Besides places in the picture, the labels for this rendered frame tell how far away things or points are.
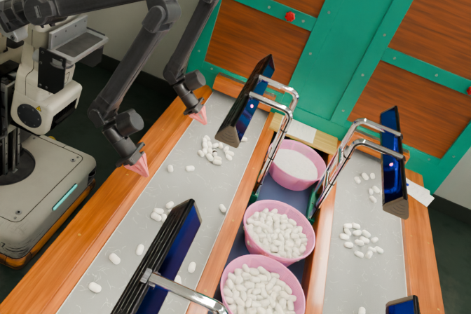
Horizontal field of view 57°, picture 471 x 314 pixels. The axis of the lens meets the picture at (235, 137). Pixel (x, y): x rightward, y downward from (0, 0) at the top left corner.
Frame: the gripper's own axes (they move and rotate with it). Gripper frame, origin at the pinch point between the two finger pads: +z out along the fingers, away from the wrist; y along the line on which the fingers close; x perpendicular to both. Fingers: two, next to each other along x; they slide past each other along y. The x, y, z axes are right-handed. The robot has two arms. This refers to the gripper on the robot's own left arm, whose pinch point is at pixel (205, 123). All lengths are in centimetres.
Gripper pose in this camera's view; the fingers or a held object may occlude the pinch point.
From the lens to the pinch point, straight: 181.2
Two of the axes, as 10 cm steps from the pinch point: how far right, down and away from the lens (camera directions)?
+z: 5.0, 7.9, 3.4
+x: -8.2, 3.2, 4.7
